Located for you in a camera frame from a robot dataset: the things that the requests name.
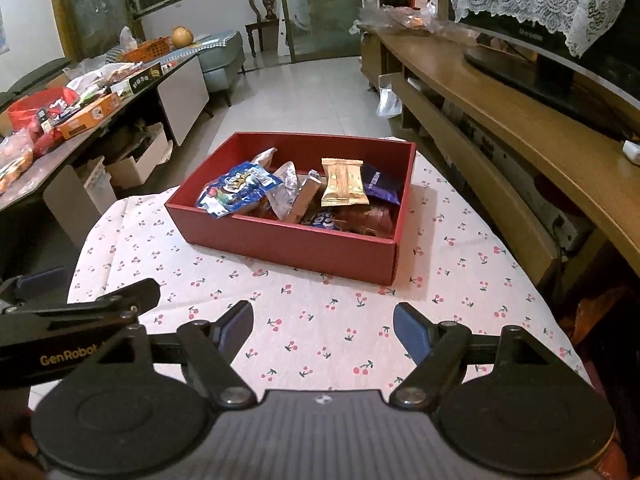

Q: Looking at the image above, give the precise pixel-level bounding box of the flat orange box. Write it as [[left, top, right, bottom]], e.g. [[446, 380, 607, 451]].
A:
[[54, 92, 121, 140]]

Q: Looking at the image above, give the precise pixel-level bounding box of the blue and white snack packet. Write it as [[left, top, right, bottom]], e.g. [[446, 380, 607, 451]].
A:
[[305, 210, 338, 231]]

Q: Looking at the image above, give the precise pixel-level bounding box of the red plastic bag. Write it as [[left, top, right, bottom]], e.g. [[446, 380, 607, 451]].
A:
[[7, 87, 78, 133]]

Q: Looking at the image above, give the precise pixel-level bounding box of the clear crinkled snack packet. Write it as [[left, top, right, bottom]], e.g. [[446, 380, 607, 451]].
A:
[[270, 160, 302, 222]]

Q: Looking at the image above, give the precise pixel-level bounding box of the silver snack packet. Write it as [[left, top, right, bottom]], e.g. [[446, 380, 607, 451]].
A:
[[249, 147, 279, 170]]

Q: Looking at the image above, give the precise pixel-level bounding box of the teal armchair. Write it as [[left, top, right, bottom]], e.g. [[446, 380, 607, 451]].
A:
[[197, 30, 247, 107]]

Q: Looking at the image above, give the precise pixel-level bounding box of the open white cardboard box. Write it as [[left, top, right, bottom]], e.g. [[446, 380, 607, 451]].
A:
[[105, 125, 173, 191]]

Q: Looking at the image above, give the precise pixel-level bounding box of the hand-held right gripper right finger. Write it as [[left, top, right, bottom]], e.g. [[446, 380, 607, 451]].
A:
[[389, 302, 594, 408]]

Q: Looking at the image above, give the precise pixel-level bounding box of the glass sliding door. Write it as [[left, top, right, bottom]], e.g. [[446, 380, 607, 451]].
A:
[[276, 0, 366, 63]]

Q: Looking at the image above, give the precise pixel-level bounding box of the red cardboard box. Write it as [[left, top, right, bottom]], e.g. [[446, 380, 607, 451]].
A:
[[165, 131, 417, 286]]

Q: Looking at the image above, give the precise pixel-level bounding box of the orange plastic bag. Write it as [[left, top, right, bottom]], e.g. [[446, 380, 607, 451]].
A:
[[575, 285, 640, 341]]

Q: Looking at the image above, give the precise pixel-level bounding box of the purple snack packet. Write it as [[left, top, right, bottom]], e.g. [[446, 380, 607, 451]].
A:
[[361, 162, 403, 206]]

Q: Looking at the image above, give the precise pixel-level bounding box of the long table with white doors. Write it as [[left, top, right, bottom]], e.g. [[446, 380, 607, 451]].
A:
[[0, 52, 211, 241]]

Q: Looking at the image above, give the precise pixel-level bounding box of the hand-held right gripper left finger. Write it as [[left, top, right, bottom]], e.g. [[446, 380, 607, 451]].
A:
[[47, 301, 255, 409]]

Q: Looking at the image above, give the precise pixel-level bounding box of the blue cartoon snack packet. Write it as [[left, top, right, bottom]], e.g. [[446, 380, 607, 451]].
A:
[[195, 160, 284, 218]]

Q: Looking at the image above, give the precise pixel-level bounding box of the long black box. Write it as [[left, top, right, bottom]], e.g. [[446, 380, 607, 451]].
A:
[[111, 62, 163, 97]]

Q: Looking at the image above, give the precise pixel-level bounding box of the silver plastic bag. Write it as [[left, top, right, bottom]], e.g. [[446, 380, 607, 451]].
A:
[[376, 74, 403, 120]]

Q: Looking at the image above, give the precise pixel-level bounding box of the brown bar snack packet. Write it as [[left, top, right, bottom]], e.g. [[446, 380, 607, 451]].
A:
[[286, 170, 323, 225]]

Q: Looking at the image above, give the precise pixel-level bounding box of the wooden television stand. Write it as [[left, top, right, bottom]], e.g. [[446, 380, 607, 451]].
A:
[[357, 22, 640, 286]]

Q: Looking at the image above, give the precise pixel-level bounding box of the cherry print tablecloth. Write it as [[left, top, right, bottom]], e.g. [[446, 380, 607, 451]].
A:
[[67, 150, 593, 411]]

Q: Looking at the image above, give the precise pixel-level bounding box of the patterned table runner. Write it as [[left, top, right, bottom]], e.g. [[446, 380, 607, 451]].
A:
[[167, 30, 241, 56]]

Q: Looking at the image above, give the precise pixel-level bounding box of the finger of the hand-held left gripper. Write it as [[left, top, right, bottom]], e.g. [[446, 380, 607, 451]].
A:
[[0, 267, 69, 311], [0, 278, 162, 333]]

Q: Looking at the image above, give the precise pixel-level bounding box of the orange plastic basket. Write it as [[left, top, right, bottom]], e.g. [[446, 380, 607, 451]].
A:
[[121, 36, 172, 63]]

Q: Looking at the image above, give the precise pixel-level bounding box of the gold snack packet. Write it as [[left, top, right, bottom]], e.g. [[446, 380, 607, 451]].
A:
[[320, 158, 371, 207]]

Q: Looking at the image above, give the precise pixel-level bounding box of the black television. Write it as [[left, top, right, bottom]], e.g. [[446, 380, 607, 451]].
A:
[[445, 0, 640, 141]]

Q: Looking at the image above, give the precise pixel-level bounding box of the pile of snack packets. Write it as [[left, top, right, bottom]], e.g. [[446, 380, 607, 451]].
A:
[[0, 57, 146, 196]]

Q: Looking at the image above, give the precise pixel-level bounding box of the heap of clear plastic bags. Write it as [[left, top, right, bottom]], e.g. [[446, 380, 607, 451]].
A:
[[357, 0, 481, 36]]

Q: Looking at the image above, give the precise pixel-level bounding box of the dark wooden chair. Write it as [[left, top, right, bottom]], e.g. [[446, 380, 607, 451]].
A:
[[245, 0, 281, 58]]

